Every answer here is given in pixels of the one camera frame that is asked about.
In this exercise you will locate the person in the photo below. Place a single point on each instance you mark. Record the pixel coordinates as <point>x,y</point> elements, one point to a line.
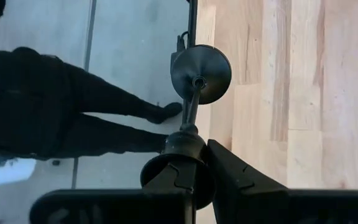
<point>26,102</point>

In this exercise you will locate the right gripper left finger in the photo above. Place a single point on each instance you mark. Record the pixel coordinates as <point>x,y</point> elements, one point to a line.
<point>172,199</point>

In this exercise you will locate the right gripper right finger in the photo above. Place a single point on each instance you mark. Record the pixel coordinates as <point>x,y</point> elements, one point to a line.
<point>244,193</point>

